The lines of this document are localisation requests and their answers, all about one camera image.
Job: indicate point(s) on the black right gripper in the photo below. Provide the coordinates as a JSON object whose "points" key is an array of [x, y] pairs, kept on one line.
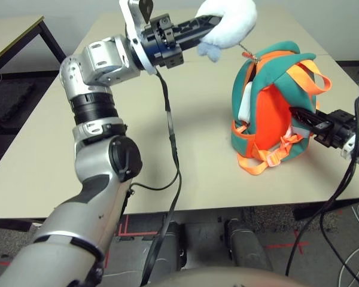
{"points": [[338, 130]]}

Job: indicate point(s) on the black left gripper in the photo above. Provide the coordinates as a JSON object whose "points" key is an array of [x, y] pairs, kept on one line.
{"points": [[161, 45]]}

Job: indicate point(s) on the green orange backpack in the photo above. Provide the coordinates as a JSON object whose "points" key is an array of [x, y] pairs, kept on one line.
{"points": [[269, 119]]}

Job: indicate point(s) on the grey white plush toy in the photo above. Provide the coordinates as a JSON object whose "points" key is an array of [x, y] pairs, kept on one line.
{"points": [[233, 24]]}

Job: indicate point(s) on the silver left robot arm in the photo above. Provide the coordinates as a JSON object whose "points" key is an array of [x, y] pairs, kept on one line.
{"points": [[92, 155]]}

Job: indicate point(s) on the red floor tape cross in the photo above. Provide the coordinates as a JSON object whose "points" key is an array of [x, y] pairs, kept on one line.
{"points": [[275, 246]]}

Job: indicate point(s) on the dark grey robot right leg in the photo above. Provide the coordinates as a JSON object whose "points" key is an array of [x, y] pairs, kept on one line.
{"points": [[248, 245]]}

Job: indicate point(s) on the dark grey robot leg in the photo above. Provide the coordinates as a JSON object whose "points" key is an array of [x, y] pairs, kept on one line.
{"points": [[167, 245], [248, 245]]}

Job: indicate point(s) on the grey robot torso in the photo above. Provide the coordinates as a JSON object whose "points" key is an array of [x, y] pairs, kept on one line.
{"points": [[221, 278]]}

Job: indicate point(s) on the dark grey robot left leg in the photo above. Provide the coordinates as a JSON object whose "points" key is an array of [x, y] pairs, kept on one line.
{"points": [[167, 245]]}

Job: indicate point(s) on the black foam mat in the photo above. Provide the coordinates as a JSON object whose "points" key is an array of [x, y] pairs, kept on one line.
{"points": [[9, 98]]}

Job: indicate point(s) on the red floor tape lines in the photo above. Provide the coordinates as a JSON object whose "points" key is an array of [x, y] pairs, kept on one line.
{"points": [[137, 234]]}

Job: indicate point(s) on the beige side table black frame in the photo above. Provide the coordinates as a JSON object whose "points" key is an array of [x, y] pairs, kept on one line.
{"points": [[12, 36]]}

